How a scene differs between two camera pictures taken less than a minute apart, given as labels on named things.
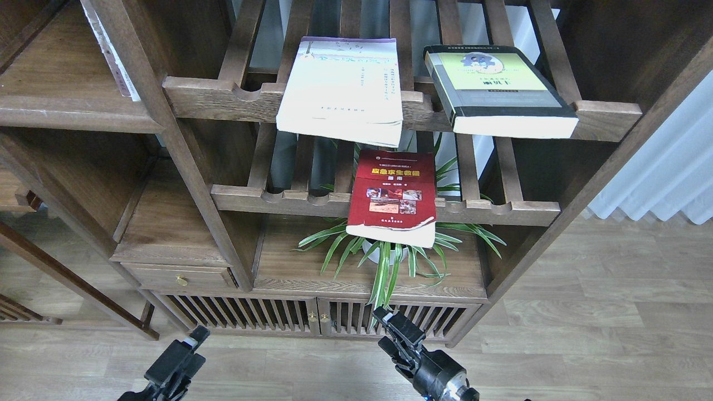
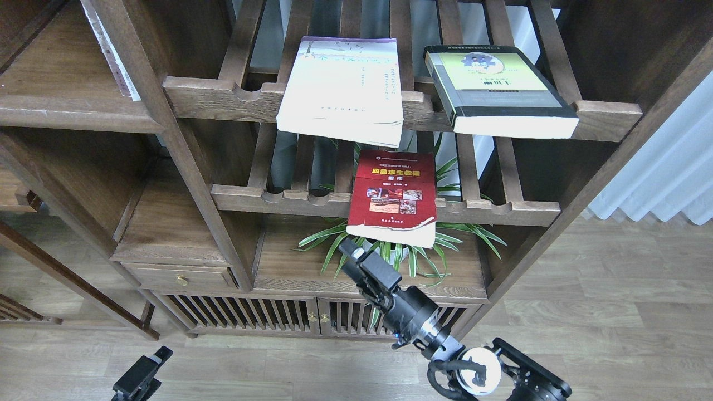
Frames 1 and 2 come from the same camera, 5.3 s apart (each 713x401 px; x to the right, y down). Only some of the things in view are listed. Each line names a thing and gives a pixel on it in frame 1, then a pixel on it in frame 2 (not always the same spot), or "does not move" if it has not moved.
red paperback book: (393, 198) does not move
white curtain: (673, 171) does not move
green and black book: (494, 90) does not move
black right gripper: (435, 375) -> (410, 313)
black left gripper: (169, 379) -> (137, 383)
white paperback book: (346, 88) does not move
